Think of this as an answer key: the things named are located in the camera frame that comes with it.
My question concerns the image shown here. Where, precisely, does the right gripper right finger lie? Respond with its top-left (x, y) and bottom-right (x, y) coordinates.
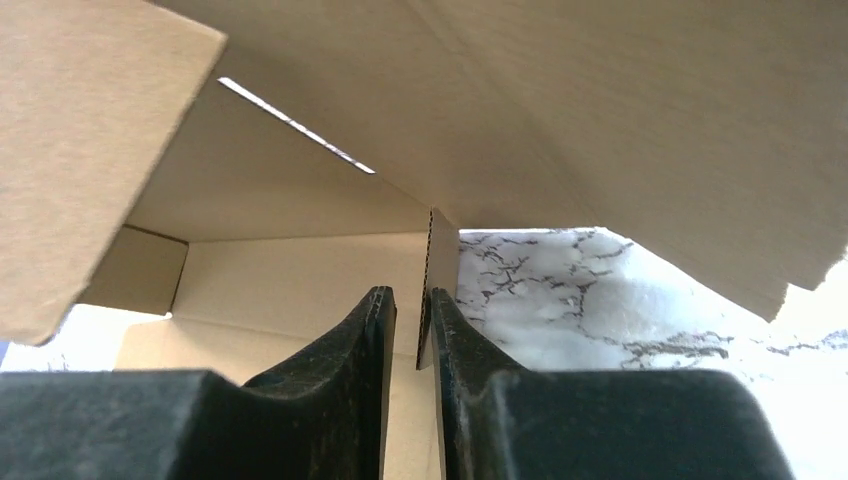
top-left (430, 288), bottom-right (792, 479)

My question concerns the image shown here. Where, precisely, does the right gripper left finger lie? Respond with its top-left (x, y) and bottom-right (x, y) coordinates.
top-left (1, 286), bottom-right (397, 479)

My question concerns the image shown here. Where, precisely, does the brown cardboard box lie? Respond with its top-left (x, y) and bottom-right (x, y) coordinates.
top-left (1, 1), bottom-right (847, 479)

